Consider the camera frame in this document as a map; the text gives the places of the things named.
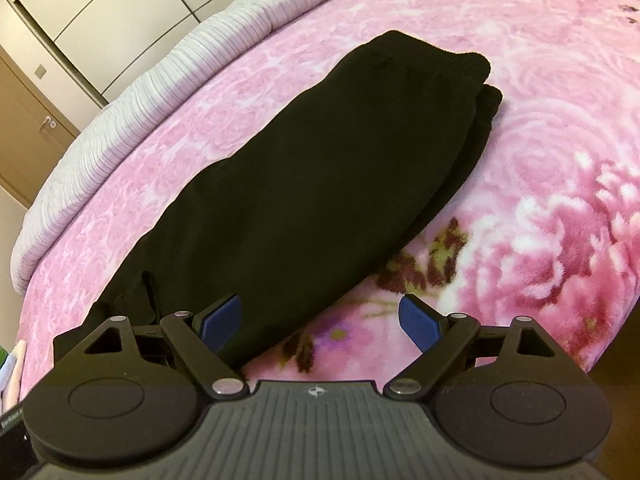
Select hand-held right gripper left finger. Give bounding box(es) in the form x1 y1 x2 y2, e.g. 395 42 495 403
53 293 251 401

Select black pants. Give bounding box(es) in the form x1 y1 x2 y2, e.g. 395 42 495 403
52 30 504 377

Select white ribbed quilt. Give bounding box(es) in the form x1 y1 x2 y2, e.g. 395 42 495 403
10 0 402 297

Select folded light clothes stack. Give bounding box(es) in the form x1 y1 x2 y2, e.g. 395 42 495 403
0 340 29 413

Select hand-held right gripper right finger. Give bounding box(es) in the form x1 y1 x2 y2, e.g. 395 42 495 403
383 293 587 402

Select pink floral blanket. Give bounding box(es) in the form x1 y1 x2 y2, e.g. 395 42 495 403
19 0 640 413

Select wooden door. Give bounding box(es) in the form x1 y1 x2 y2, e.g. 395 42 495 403
0 54 82 209

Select cream sliding wardrobe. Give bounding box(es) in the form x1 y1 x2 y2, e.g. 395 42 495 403
0 0 302 107

